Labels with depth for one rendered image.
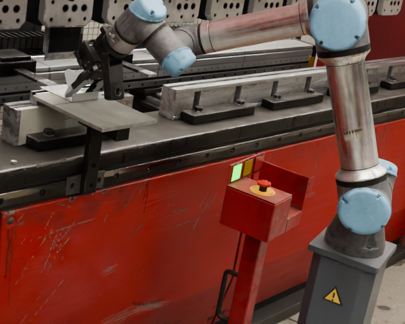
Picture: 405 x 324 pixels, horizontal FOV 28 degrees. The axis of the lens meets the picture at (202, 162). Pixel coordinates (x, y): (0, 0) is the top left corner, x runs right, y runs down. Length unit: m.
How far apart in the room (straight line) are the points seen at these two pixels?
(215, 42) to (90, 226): 0.59
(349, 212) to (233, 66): 1.29
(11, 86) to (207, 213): 0.71
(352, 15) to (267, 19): 0.26
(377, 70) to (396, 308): 1.00
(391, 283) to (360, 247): 1.77
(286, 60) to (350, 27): 1.55
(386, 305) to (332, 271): 1.55
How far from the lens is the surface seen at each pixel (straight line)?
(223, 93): 2.56
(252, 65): 3.08
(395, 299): 3.61
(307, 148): 2.84
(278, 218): 2.24
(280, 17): 1.90
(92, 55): 1.96
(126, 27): 1.86
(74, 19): 2.03
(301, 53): 3.33
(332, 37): 1.72
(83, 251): 2.17
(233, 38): 1.92
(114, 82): 1.94
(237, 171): 2.27
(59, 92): 2.09
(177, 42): 1.85
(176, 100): 2.40
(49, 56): 2.07
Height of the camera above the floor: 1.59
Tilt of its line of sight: 20 degrees down
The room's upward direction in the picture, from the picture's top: 10 degrees clockwise
